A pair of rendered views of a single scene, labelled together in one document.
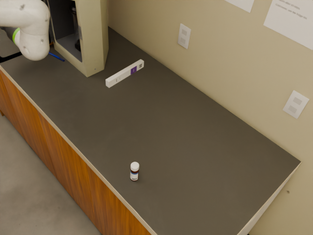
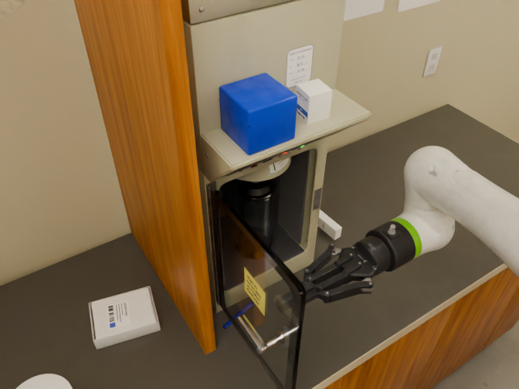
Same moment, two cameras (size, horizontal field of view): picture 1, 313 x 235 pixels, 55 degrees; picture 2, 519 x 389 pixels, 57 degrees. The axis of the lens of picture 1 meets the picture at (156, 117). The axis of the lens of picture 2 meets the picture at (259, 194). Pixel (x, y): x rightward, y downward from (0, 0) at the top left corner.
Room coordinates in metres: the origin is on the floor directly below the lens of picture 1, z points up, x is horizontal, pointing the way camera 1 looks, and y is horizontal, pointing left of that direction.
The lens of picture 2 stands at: (1.12, 1.30, 2.01)
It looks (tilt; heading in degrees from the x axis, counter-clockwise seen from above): 42 degrees down; 286
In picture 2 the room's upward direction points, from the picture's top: 1 degrees clockwise
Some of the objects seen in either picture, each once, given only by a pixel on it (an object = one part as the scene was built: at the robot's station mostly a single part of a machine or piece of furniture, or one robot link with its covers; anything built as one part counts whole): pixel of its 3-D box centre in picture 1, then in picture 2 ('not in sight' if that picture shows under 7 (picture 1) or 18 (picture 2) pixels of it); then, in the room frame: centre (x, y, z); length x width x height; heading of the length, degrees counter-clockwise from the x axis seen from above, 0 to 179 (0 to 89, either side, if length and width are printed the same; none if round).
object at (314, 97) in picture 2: not in sight; (313, 101); (1.24, 0.51, 1.54); 0.05 x 0.05 x 0.06; 43
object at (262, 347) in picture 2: not in sight; (259, 330); (1.25, 0.80, 1.20); 0.10 x 0.05 x 0.03; 139
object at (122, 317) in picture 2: not in sight; (124, 316); (1.64, 0.71, 0.96); 0.16 x 0.12 x 0.04; 36
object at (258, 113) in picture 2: not in sight; (257, 113); (1.32, 0.60, 1.56); 0.10 x 0.10 x 0.09; 49
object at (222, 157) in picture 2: not in sight; (287, 143); (1.27, 0.55, 1.46); 0.32 x 0.11 x 0.10; 49
